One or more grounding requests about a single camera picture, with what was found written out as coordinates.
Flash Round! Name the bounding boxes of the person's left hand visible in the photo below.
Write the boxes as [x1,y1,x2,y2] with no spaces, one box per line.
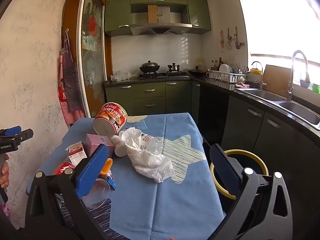
[0,154,10,193]

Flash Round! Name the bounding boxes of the red instant noodle cup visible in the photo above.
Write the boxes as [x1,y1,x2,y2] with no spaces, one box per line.
[93,102,128,137]

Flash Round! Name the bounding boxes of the white paper towel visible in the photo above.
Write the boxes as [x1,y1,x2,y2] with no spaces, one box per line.
[121,127,175,183]

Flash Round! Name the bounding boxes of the short steel faucet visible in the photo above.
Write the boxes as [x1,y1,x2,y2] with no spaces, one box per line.
[251,61,265,90]

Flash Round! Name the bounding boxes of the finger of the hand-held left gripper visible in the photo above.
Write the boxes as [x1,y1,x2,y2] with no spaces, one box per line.
[0,126,22,137]
[12,129,34,143]

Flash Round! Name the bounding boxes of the green upper kitchen cabinets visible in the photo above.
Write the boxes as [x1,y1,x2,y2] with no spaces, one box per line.
[104,0,212,37]

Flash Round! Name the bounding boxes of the wooden cutting board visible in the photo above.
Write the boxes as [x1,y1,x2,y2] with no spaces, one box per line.
[262,64,293,90]

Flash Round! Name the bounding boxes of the pink cardboard box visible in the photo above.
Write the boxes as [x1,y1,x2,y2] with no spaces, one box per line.
[85,134,115,157]

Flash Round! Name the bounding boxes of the small drink carton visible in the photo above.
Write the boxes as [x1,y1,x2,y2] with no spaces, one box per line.
[67,141,88,165]

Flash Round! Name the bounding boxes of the blue white printed packet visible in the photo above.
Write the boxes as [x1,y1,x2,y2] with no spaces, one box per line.
[106,172,117,190]

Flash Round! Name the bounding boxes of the steel range hood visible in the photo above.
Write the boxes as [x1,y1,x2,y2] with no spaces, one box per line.
[130,4,192,36]

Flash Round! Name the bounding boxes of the black wok with lid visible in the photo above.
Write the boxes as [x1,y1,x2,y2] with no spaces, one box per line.
[139,60,160,73]

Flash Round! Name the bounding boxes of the yellow-rimmed dark bin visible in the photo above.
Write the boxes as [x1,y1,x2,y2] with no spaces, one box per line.
[210,149,269,200]

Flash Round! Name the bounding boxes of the wooden door frame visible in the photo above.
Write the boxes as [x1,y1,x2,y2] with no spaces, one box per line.
[51,0,112,117]

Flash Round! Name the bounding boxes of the crumpled clear plastic bags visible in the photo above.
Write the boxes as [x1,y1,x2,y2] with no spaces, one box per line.
[111,70,139,82]

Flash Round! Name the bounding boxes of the clear plastic water bottle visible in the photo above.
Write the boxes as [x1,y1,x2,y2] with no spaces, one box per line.
[139,134,165,155]

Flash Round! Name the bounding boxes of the orange plastic toothed ring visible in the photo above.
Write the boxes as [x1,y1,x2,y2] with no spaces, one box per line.
[101,158,113,175]

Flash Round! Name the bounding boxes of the red checked apron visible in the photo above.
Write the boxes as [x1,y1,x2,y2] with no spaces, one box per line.
[57,30,85,125]

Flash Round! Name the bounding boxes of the frosted glass sliding door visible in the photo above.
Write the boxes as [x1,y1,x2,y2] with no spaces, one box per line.
[76,0,105,118]

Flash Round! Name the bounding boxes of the light wooden board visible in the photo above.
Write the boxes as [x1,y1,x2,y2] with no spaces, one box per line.
[147,5,158,23]

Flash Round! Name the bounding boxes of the red soda can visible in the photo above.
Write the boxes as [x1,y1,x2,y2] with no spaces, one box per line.
[52,162,77,175]

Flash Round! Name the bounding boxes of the blue star-print tablecloth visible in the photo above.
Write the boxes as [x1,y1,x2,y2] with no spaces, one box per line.
[26,112,227,240]

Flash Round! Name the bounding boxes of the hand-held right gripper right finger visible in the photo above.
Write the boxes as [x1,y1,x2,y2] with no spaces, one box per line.
[209,144,293,240]

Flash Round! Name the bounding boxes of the black lidded pan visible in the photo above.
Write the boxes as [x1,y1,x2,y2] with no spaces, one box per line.
[187,66,207,77]

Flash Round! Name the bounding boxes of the stainless double sink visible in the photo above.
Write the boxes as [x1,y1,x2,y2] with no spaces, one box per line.
[241,89,320,133]

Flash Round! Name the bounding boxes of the black built-in appliance door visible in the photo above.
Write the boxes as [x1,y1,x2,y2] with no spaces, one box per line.
[200,84,229,143]

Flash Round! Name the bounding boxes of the tall steel faucet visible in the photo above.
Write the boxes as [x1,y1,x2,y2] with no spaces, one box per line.
[287,50,310,102]

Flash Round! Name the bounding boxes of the black gas stove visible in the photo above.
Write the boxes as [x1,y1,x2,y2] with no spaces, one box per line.
[139,72,190,78]

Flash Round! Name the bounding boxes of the green base kitchen cabinets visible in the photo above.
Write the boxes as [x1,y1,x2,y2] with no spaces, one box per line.
[105,79,320,230]

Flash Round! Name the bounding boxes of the small white plastic bottle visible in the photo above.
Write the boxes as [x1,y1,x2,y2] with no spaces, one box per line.
[111,134,128,157]

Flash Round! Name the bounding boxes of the clear plastic cup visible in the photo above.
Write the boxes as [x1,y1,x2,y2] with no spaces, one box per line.
[82,179,111,208]

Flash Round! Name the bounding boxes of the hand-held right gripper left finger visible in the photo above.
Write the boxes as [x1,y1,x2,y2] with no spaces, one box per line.
[25,144,110,240]

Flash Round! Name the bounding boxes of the white dish rack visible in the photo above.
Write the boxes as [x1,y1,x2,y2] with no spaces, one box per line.
[210,70,249,83]

